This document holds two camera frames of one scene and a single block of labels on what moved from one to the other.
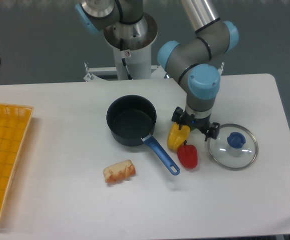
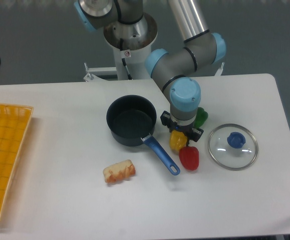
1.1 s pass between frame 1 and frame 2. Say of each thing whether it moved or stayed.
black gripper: moved
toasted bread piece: stayed
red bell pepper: stayed
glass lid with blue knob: stayed
